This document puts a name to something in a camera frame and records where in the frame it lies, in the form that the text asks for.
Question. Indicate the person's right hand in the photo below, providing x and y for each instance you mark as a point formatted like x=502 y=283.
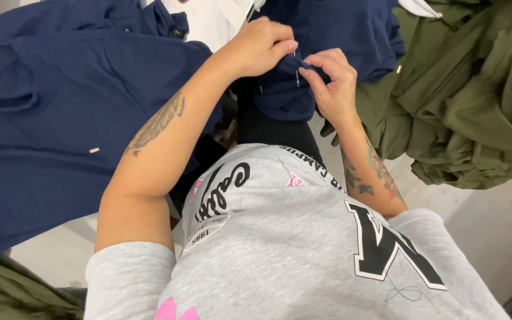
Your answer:
x=336 y=91

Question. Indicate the person's left hand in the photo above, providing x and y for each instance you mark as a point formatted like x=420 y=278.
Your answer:
x=254 y=49

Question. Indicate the navy blue zip garment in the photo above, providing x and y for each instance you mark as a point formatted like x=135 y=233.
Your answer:
x=353 y=31

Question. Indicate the black trousers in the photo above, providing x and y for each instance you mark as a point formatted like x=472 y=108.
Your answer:
x=273 y=129

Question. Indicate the white cloth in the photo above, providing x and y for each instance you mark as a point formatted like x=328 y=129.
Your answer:
x=418 y=6

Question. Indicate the heap of olive green garments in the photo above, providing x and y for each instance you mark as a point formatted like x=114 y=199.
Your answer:
x=460 y=97

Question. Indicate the grey printed sweatshirt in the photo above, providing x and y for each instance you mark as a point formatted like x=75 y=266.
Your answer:
x=291 y=249

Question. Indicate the folded navy blue garment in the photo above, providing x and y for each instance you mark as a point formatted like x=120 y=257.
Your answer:
x=82 y=15

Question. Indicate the navy blue garment with pocket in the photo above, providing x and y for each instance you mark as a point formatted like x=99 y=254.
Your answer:
x=60 y=133

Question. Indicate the olive green garment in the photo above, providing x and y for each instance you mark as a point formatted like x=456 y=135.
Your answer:
x=11 y=291

